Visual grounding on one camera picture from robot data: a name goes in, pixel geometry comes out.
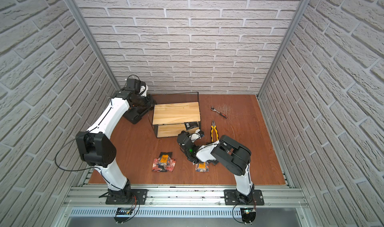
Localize aluminium mounting rail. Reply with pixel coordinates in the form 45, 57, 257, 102
63, 184, 309, 208

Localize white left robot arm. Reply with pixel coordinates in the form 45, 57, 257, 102
76, 86, 155, 193

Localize black tea bag shelf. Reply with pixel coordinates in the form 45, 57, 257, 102
184, 122, 200, 131

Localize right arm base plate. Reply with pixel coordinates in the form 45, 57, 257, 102
224, 189, 265, 206

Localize controller board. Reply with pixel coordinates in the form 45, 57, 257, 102
240, 208, 257, 225
114, 208, 137, 224

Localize yellow handled pliers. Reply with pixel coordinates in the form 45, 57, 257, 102
211, 120, 219, 143

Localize orange label tea bag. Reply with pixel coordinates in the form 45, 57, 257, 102
195, 162, 209, 172
158, 152, 173, 166

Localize left controller board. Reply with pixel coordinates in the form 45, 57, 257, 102
114, 208, 137, 224

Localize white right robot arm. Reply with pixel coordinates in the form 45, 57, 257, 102
177, 130, 254, 204

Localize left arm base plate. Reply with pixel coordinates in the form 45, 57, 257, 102
106, 189, 148, 205

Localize right controller board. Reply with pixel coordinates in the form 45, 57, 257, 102
240, 208, 257, 225

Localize red handled ratchet wrench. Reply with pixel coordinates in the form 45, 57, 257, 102
211, 106, 228, 119

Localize red tea bag shelf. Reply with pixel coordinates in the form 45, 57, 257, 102
152, 158, 166, 172

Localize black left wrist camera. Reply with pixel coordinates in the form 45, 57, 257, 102
123, 78, 147, 95

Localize wooden two-tier wire shelf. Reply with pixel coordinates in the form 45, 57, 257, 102
152, 92, 201, 138

